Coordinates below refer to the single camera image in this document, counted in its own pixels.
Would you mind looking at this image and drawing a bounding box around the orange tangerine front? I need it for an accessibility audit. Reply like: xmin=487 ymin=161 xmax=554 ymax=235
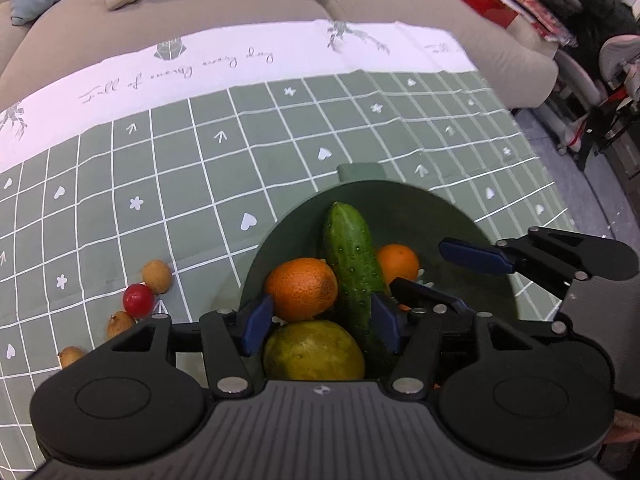
xmin=376 ymin=244 xmax=420 ymax=285

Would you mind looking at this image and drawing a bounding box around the orange tangerine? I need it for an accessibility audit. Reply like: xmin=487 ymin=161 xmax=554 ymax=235
xmin=264 ymin=258 xmax=338 ymax=323
xmin=376 ymin=244 xmax=420 ymax=285

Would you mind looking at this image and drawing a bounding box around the yellow-green pear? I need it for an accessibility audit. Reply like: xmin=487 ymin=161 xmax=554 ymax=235
xmin=262 ymin=320 xmax=366 ymax=382

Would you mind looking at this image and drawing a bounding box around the green cucumber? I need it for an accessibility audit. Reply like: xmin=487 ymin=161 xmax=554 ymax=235
xmin=322 ymin=202 xmax=388 ymax=342

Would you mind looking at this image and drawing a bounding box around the brown longan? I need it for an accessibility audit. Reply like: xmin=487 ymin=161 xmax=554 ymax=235
xmin=141 ymin=259 xmax=172 ymax=295
xmin=58 ymin=346 xmax=86 ymax=370
xmin=106 ymin=311 xmax=136 ymax=339

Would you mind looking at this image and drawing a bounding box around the small red fruit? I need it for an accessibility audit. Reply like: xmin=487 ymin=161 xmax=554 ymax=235
xmin=122 ymin=283 xmax=155 ymax=320

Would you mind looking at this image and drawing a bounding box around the green colander bowl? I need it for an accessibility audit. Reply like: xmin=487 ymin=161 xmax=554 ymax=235
xmin=241 ymin=162 xmax=518 ymax=321

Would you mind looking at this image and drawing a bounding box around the green checked tablecloth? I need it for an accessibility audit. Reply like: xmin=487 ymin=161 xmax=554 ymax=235
xmin=1 ymin=20 xmax=574 ymax=479

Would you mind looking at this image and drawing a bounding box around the grey office chair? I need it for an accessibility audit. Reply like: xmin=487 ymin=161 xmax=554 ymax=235
xmin=534 ymin=35 xmax=639 ymax=162

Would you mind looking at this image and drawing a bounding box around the seated person in black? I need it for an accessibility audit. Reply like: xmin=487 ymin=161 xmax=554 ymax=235
xmin=565 ymin=0 xmax=639 ymax=79

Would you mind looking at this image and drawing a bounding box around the beige sofa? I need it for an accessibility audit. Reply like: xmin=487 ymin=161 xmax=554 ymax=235
xmin=1 ymin=0 xmax=558 ymax=108

